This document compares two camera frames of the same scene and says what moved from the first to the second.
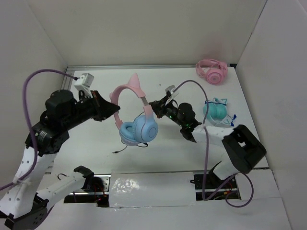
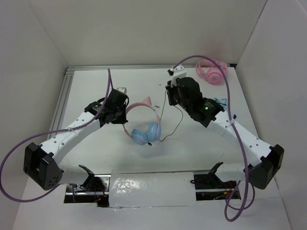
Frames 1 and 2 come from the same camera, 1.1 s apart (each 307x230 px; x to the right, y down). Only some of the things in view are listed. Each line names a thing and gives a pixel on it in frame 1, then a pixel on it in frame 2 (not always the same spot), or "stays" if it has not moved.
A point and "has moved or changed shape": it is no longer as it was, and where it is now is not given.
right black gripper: [163, 104] to [170, 90]
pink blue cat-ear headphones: [135, 120] has moved or changed shape
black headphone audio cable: [126, 145] to [150, 144]
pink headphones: [213, 70] stays
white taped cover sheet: [141, 189] stays
